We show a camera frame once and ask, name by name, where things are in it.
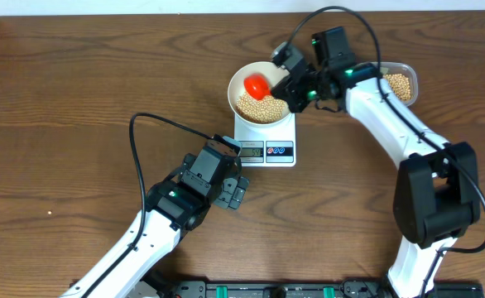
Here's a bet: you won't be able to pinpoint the red plastic scoop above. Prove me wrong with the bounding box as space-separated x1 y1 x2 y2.
243 74 271 101

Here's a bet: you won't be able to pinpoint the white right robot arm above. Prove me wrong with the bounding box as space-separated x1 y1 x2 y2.
271 27 485 297

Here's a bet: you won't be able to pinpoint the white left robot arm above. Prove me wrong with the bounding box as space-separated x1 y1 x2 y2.
64 136 249 297

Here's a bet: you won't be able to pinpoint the soybeans in bowl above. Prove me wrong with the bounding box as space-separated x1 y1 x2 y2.
236 92 288 124

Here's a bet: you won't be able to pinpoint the cream bowl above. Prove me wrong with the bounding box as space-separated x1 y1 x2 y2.
228 61 291 118

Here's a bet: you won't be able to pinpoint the white digital kitchen scale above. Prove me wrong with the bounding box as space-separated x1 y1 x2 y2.
234 113 296 167

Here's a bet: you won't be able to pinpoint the soybeans in container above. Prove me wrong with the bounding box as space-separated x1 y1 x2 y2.
383 74 412 102

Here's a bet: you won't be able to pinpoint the clear plastic container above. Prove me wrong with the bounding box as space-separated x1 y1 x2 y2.
381 62 419 106

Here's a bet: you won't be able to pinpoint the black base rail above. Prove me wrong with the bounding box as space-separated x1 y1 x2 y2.
128 272 485 298

